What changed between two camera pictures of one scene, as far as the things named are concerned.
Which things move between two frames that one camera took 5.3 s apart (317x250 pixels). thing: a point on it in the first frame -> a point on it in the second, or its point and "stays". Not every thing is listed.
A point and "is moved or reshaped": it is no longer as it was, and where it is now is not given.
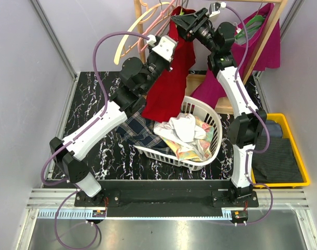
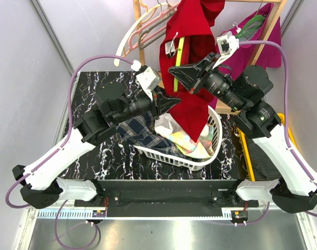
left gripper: x=152 y=53 -> x=164 y=104
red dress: x=166 y=100 is moved or reshaped
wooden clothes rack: x=223 y=104 stays
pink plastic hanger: x=141 y=50 -> x=155 y=19
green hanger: x=256 y=22 stays
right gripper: x=191 y=21 -> x=190 y=75
